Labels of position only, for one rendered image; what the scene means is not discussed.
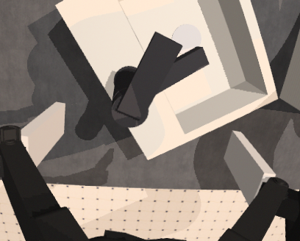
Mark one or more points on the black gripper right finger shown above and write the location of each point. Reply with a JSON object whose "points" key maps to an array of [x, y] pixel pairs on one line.
{"points": [[263, 193]]}

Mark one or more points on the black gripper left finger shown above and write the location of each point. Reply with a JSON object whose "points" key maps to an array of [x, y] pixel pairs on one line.
{"points": [[37, 211]]}

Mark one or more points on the white square basin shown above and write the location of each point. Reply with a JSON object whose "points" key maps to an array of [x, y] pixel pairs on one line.
{"points": [[237, 81]]}

